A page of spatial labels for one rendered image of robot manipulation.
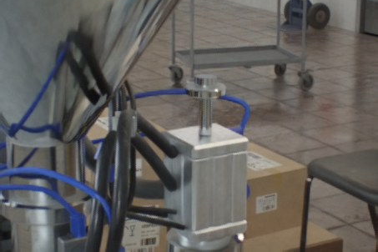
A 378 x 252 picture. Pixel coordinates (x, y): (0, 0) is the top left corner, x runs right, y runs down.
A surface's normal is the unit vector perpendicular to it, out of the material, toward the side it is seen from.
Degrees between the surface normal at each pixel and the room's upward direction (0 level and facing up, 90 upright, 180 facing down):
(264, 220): 90
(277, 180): 90
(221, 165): 90
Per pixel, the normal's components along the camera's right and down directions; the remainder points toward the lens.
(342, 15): -0.87, 0.13
